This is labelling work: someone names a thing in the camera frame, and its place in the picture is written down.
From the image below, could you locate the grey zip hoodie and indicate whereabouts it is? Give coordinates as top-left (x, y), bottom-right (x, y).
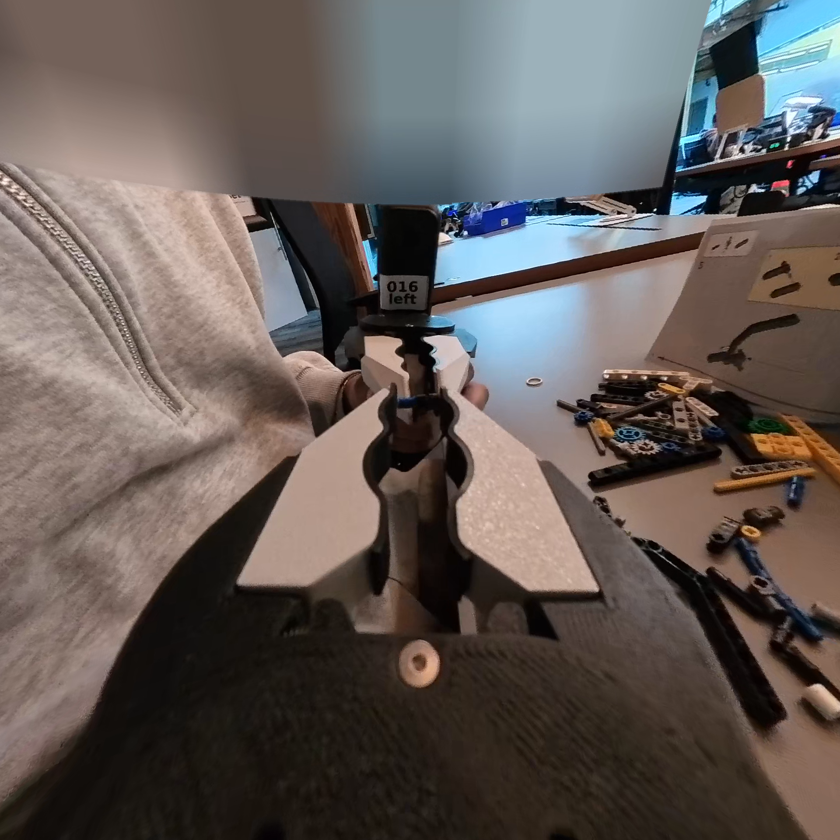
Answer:
top-left (0, 163), bottom-right (317, 798)

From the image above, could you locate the person's left hand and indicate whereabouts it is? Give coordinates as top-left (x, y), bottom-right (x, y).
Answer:
top-left (341, 371), bottom-right (490, 422)

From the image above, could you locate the grey desk with wooden edge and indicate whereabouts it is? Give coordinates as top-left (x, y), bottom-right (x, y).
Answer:
top-left (430, 211), bottom-right (723, 307)

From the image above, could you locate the yellow lego axle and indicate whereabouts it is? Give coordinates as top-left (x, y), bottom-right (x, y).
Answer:
top-left (714, 467), bottom-right (819, 494)

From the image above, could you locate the yellow lego plate assembly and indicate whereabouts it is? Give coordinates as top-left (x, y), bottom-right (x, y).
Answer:
top-left (748, 413), bottom-right (840, 488)

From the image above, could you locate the grey lego beam with blue pin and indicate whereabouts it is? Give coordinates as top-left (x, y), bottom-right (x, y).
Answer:
top-left (392, 351), bottom-right (442, 472)

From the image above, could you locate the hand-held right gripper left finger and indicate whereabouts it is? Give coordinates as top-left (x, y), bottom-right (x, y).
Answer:
top-left (235, 386), bottom-right (422, 635)

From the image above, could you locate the wooden post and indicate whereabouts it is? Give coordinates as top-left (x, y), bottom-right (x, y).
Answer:
top-left (312, 202), bottom-right (376, 298)

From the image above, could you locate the long black bent lego beam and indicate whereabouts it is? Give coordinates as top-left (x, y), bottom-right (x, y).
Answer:
top-left (630, 535), bottom-right (788, 727)

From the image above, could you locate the dark office chair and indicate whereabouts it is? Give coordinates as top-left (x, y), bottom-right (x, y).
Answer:
top-left (266, 200), bottom-right (359, 359)

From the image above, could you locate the black lego connector yellow bush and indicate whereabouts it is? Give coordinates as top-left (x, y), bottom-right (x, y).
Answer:
top-left (707, 505), bottom-right (786, 553)

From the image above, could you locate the blue storage bin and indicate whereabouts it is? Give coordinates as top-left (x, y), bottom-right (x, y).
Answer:
top-left (462, 201), bottom-right (530, 236)

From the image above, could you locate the lego instruction booklet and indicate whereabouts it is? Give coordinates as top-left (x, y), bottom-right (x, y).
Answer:
top-left (646, 209), bottom-right (840, 422)

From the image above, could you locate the far wooden desk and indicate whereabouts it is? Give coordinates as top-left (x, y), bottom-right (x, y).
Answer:
top-left (675, 136), bottom-right (840, 182)

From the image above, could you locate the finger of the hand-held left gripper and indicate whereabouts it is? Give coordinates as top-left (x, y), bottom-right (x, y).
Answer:
top-left (420, 333), bottom-right (475, 397)
top-left (361, 335), bottom-right (412, 401)

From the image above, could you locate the black chair back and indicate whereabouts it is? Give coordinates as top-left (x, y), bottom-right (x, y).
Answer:
top-left (738, 190), bottom-right (790, 218)

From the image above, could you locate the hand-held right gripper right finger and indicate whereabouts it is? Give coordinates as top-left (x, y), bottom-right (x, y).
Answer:
top-left (436, 386), bottom-right (602, 636)

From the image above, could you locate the pile of lego pieces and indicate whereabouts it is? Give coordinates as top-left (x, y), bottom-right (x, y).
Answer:
top-left (556, 369), bottom-right (752, 488)

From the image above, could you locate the black post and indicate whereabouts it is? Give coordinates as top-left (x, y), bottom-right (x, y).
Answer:
top-left (656, 79), bottom-right (698, 212)

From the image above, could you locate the person's left forearm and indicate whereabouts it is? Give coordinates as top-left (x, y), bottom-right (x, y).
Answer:
top-left (281, 351), bottom-right (350, 437)

